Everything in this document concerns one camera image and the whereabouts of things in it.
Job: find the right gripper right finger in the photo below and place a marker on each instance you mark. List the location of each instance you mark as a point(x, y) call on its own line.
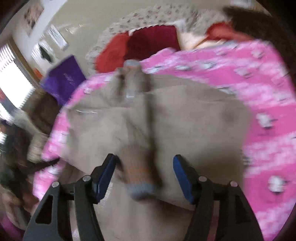
point(236, 220)

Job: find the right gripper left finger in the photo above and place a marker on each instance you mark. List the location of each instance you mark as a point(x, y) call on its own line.
point(51, 220)

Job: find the beige jacket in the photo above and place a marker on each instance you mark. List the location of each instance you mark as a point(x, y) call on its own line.
point(147, 119)

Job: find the purple shopping bag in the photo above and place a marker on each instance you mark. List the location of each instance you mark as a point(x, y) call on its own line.
point(61, 81)

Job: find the pink penguin blanket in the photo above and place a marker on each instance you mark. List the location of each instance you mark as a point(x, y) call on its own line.
point(252, 72)

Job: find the dark hanging cloth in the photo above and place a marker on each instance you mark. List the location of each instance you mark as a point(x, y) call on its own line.
point(45, 55)

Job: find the bright red pillow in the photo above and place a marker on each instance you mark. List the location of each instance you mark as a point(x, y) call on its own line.
point(112, 56)

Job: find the peach pillow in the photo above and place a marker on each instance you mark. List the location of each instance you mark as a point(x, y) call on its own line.
point(191, 41)

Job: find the small red cushion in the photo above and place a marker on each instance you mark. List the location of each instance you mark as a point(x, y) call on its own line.
point(225, 31)

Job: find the dark red velvet pillow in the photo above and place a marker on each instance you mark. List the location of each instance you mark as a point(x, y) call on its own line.
point(145, 42)

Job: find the floral headboard cover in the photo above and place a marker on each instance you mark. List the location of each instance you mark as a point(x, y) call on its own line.
point(192, 20)

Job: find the wall calendar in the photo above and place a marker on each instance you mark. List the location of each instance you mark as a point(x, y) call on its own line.
point(58, 38)

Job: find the small wall picture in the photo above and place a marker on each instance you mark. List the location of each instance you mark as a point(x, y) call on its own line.
point(31, 16)

